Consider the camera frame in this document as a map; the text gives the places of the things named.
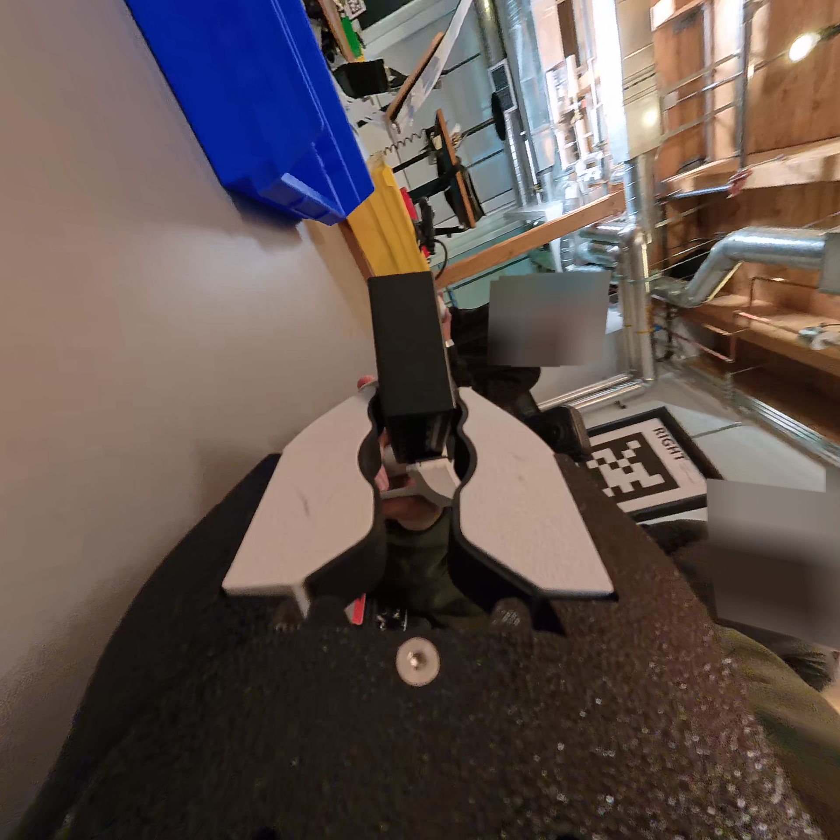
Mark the corrugated silver duct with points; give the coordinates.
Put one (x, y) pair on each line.
(518, 157)

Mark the person's olive jacket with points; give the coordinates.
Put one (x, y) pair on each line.
(774, 663)

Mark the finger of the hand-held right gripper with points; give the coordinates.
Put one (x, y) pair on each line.
(396, 472)
(438, 482)

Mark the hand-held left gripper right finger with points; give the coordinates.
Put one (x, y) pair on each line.
(525, 518)

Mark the silver angled air duct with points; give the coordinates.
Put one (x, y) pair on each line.
(754, 253)

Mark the black port box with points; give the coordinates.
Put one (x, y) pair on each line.
(407, 341)

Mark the black monitor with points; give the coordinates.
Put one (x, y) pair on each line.
(361, 77)

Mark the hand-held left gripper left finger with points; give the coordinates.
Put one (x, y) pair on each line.
(308, 512)

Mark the blue plastic bin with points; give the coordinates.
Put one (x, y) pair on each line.
(249, 98)

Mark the yellow plastic bin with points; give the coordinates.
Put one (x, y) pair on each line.
(390, 223)

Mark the wooden beam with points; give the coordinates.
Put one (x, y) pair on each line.
(525, 239)

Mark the wooden table with black stand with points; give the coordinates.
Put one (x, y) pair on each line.
(459, 177)

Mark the silver upright air duct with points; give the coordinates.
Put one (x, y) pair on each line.
(636, 295)

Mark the person's right hand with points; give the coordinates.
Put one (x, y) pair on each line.
(410, 512)

